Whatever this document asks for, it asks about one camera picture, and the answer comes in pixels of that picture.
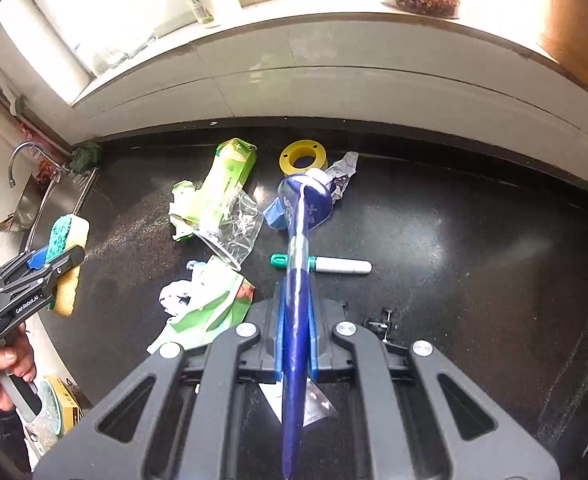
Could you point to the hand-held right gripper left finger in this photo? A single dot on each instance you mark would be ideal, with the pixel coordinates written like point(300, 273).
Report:
point(280, 345)

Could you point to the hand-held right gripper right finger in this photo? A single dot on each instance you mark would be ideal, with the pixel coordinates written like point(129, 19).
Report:
point(314, 345)

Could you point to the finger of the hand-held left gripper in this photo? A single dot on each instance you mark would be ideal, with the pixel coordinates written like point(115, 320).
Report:
point(34, 296)
point(36, 260)

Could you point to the yellow sponge with green scrubber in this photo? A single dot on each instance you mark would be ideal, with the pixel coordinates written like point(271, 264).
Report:
point(69, 292)

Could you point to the long blue plastic wrapper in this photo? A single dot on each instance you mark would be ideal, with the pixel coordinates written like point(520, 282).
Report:
point(299, 310)

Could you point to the clear plastic cup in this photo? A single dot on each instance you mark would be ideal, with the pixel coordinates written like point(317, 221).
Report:
point(234, 240)

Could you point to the small clear plastic packet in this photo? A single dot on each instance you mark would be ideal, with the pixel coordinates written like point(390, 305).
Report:
point(319, 405)

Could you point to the stainless steel sink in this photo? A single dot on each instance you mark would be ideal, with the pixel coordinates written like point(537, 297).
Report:
point(49, 200)

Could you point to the small black binder clip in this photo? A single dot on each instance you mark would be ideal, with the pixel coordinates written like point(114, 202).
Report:
point(381, 324)

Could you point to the green white snack packet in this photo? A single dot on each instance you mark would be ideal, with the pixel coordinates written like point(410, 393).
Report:
point(214, 305)

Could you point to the white marker with green cap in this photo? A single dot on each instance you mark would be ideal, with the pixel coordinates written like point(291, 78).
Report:
point(344, 266)

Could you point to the chrome faucet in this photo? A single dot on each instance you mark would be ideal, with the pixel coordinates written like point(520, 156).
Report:
point(14, 157)

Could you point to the dark green cloth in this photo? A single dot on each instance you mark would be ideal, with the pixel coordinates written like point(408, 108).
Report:
point(86, 157)

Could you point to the yellow box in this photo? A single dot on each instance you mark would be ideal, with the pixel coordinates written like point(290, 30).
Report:
point(69, 405)

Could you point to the crumpled white plastic bag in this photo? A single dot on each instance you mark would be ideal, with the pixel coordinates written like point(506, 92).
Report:
point(174, 295)

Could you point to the small blue carton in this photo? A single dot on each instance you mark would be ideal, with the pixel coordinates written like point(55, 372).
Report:
point(274, 215)

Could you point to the crumpled green white wrapper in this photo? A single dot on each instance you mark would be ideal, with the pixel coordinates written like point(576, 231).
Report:
point(181, 205)

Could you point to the silver foil wrapper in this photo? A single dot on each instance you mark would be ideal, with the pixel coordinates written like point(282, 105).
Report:
point(344, 170)

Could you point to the green drink carton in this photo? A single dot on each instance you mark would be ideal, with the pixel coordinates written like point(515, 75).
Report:
point(226, 175)

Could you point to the yellow tape spool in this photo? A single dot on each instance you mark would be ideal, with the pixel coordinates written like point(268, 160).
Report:
point(289, 160)

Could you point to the red wall sticker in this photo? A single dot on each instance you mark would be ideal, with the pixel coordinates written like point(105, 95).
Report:
point(41, 157)

